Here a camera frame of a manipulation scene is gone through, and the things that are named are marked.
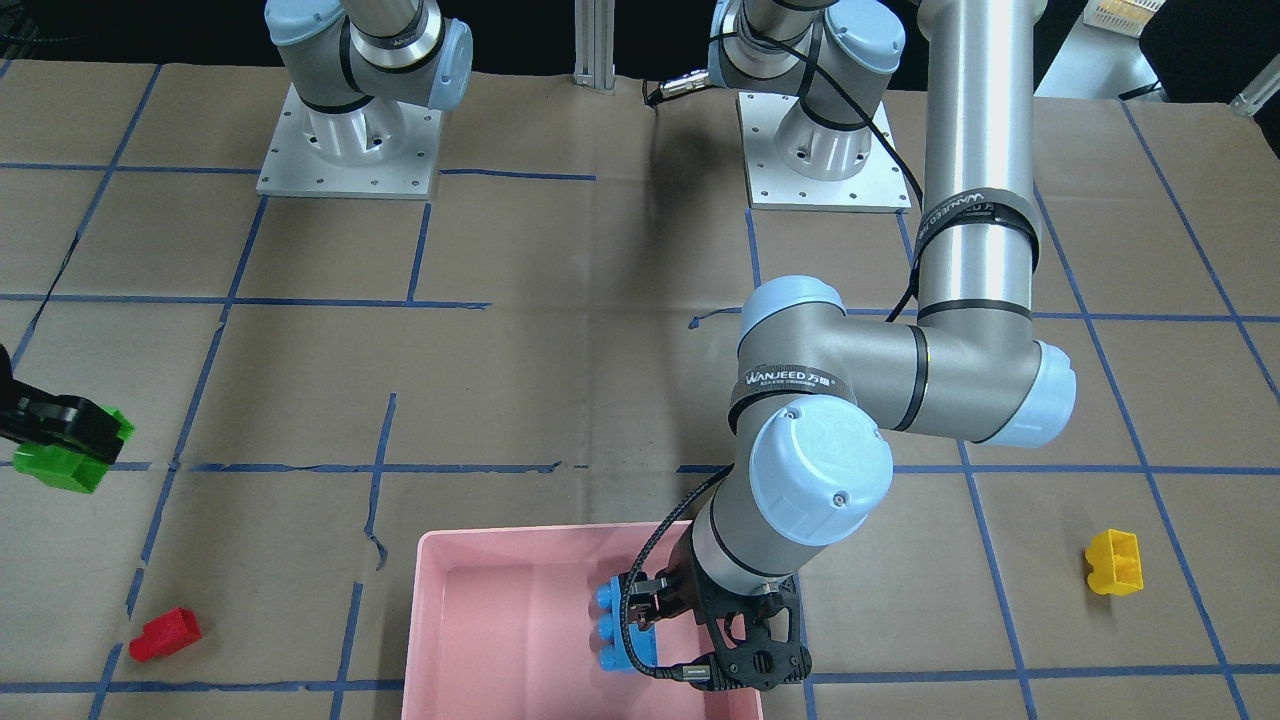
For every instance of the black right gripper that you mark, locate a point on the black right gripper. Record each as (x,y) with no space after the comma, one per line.
(58,421)

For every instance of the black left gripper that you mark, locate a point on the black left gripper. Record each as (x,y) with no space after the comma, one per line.
(683,590)

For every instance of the green building block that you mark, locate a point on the green building block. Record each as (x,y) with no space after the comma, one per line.
(60,468)

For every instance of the blue building block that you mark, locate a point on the blue building block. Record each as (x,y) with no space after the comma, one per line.
(612,656)

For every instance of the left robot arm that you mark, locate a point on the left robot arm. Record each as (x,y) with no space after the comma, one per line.
(818,388)

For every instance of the pink plastic box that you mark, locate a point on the pink plastic box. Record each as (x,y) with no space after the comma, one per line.
(503,626)

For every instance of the red building block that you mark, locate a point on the red building block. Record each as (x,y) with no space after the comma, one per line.
(165,635)

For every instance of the yellow building block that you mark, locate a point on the yellow building block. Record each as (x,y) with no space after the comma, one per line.
(1113,557)

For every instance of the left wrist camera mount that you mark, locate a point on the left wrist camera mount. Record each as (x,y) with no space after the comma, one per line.
(755,639)

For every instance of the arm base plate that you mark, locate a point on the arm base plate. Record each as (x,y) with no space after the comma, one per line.
(796,165)
(384,150)

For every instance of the aluminium frame post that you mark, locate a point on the aluminium frame post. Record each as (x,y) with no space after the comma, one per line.
(594,45)

